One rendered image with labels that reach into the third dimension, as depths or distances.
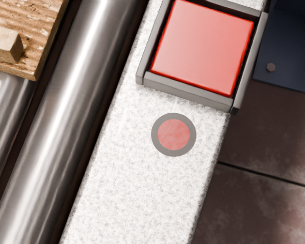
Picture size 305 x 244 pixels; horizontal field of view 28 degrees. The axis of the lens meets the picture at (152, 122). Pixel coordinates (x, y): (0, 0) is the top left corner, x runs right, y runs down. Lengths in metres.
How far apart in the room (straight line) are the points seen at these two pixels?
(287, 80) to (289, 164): 0.19
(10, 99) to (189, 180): 0.14
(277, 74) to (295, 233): 0.36
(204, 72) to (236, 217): 0.94
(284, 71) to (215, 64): 1.02
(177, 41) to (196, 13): 0.03
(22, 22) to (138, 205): 0.15
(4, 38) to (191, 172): 0.15
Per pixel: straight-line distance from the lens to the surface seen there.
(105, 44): 0.44
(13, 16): 0.44
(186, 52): 0.43
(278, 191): 1.38
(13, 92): 0.44
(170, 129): 0.42
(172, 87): 0.42
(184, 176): 0.42
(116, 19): 0.45
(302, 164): 1.40
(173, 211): 0.41
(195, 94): 0.42
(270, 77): 1.43
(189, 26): 0.44
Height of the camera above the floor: 1.33
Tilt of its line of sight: 74 degrees down
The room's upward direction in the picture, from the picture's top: 5 degrees clockwise
